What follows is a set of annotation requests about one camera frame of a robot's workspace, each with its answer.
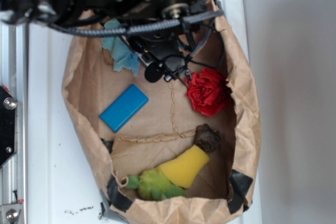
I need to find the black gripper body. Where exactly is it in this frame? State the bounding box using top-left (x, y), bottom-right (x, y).
top-left (89, 0), bottom-right (208, 67)

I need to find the light blue cloth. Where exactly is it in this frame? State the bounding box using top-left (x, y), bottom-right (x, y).
top-left (101, 19), bottom-right (141, 78)

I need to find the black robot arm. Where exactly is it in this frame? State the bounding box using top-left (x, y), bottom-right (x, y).
top-left (1, 0), bottom-right (207, 40)

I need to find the red crumpled cloth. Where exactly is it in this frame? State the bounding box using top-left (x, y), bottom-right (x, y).
top-left (186, 68), bottom-right (230, 116)

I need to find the black round microphone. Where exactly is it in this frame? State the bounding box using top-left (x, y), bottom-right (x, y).
top-left (144, 62), bottom-right (163, 83)

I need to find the blue rectangular block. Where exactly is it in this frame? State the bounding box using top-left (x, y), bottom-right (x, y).
top-left (99, 84), bottom-right (149, 132)

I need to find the dark brown lump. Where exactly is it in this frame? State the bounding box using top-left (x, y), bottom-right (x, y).
top-left (194, 124), bottom-right (221, 153)

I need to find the brown paper bag bin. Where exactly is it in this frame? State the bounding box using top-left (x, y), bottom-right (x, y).
top-left (61, 0), bottom-right (262, 224)

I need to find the yellow sponge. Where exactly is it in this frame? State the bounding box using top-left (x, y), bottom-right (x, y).
top-left (156, 145), bottom-right (210, 189)

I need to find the green plush toy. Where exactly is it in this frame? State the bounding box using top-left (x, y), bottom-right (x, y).
top-left (123, 168), bottom-right (186, 201)

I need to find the grey braided cable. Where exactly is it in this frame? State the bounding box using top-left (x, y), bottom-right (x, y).
top-left (49, 8), bottom-right (225, 63)

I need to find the aluminium frame rail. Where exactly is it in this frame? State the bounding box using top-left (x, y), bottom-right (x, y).
top-left (1, 24), bottom-right (29, 223)

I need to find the black metal bracket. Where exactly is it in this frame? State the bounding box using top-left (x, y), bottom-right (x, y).
top-left (1, 86), bottom-right (17, 168)

